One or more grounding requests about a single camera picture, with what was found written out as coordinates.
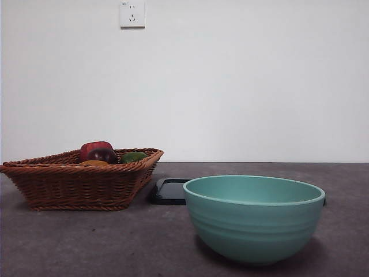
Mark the brown kiwi fruit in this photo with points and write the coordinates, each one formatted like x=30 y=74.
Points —
x=93 y=163

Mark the teal ribbed bowl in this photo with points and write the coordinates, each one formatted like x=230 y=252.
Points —
x=253 y=225

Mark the green avocado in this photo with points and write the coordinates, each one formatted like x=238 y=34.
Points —
x=132 y=157

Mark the dark teal rectangular tray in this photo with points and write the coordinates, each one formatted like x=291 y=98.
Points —
x=167 y=193

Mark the dark purple round fruit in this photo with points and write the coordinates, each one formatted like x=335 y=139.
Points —
x=102 y=156

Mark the red apple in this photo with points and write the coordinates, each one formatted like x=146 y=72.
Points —
x=95 y=145

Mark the brown wicker basket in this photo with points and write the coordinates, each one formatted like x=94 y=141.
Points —
x=72 y=184

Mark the white wall socket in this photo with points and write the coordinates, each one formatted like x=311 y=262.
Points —
x=132 y=14

